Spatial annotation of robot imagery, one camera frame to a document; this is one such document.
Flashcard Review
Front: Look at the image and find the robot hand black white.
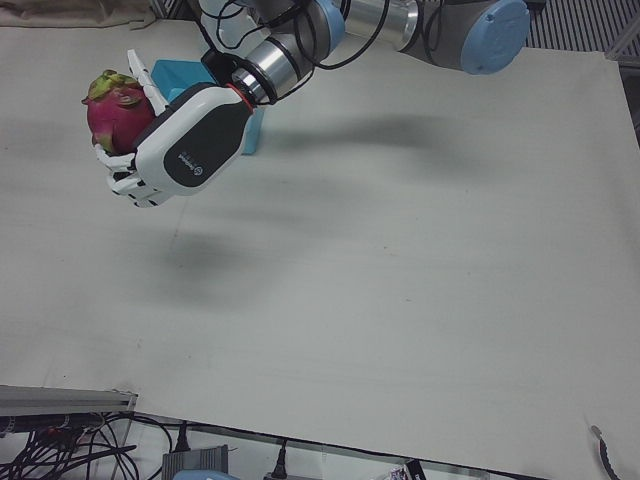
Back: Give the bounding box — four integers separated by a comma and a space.
92, 48, 256, 210

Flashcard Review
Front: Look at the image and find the pink dragon fruit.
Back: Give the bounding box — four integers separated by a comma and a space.
81, 69, 159, 156

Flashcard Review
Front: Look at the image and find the light blue plastic bin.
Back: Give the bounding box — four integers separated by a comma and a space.
149, 58, 266, 157

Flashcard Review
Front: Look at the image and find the beige cloth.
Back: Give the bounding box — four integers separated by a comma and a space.
0, 0, 157, 30

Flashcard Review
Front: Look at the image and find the grey power adapter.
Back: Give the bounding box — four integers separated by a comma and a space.
162, 443, 231, 474

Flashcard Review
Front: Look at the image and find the long black bar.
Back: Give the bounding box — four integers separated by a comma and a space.
0, 414, 104, 437

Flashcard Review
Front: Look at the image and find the light blue rounded object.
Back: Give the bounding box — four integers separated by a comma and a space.
172, 467, 225, 480

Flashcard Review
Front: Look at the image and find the printed small package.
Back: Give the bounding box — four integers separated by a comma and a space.
388, 458, 427, 480

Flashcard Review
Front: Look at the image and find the grey ribbed panel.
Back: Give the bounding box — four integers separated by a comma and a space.
524, 0, 640, 52

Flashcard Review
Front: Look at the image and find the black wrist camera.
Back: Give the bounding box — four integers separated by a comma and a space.
200, 48, 246, 87

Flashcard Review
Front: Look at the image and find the aluminium frame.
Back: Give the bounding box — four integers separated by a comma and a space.
152, 0, 197, 20

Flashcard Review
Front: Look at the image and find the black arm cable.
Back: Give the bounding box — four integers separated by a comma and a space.
199, 0, 446, 107

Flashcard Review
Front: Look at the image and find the aluminium rail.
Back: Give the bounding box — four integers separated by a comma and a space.
0, 383, 140, 417

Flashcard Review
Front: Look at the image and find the black ribbed strap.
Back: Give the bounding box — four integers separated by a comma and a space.
589, 424, 622, 480

